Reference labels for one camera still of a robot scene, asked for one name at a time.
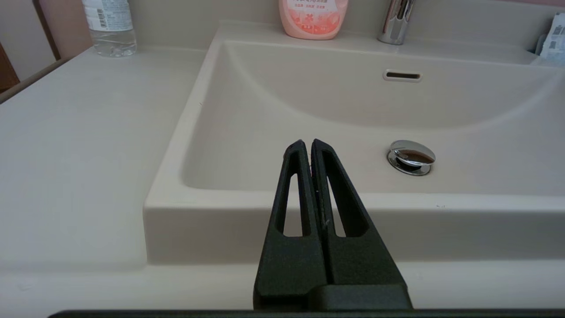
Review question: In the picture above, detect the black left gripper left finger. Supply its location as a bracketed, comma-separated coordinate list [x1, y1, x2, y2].
[254, 140, 327, 310]

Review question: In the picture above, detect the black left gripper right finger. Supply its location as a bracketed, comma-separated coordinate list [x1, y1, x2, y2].
[309, 139, 413, 310]

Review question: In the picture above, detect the chrome faucet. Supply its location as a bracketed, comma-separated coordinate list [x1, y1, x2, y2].
[377, 0, 416, 45]

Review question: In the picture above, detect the beige sink basin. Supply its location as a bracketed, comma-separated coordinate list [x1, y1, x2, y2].
[142, 22, 565, 265]

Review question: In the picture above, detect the chrome drain stopper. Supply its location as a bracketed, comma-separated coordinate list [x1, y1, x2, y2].
[387, 140, 436, 176]

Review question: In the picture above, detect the pink soap pump bottle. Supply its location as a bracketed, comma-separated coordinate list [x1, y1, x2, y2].
[278, 0, 349, 40]

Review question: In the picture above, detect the clear water bottle white label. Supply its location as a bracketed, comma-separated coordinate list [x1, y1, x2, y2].
[82, 0, 137, 58]

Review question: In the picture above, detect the white printed packet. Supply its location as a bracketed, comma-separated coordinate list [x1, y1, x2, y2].
[539, 12, 565, 60]

